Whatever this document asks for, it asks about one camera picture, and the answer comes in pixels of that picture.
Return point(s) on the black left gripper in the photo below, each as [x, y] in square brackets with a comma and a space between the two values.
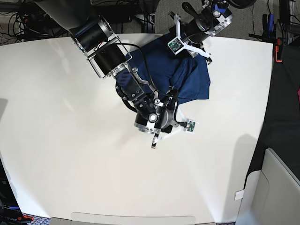
[193, 48]

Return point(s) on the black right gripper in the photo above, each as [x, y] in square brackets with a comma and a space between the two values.
[166, 124]

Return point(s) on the blue long-sleeve T-shirt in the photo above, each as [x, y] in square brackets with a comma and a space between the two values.
[188, 75]

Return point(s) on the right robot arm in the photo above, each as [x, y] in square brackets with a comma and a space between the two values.
[103, 49]

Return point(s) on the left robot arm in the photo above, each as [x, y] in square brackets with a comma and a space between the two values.
[214, 17]

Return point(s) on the red clamp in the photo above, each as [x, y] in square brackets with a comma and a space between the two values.
[278, 50]

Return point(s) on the black cloth sheet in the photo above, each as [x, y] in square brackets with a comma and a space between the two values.
[281, 125]

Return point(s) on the grey plastic bin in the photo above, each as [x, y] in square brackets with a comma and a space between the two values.
[271, 195]

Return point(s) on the grey tray at bottom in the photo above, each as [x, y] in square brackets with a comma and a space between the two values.
[97, 219]

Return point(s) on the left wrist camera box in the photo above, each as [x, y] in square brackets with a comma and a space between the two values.
[176, 45]

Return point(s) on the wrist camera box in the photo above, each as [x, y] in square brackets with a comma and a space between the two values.
[176, 45]
[190, 127]

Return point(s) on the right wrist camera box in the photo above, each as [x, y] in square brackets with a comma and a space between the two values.
[190, 127]

